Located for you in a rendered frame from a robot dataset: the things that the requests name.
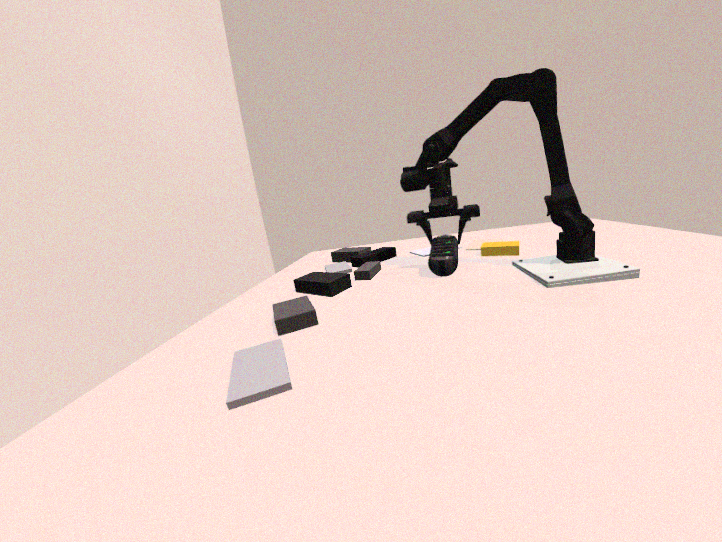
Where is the yellow flat block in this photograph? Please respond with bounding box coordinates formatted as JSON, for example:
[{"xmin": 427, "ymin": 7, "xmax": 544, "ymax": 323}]
[{"xmin": 481, "ymin": 241, "xmax": 519, "ymax": 257}]

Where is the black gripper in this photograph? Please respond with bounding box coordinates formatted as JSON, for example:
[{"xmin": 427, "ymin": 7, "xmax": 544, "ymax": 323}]
[{"xmin": 407, "ymin": 186, "xmax": 480, "ymax": 245}]

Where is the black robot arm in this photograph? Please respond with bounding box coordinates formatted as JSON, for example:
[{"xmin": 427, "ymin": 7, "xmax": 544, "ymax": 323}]
[{"xmin": 400, "ymin": 68, "xmax": 599, "ymax": 264}]

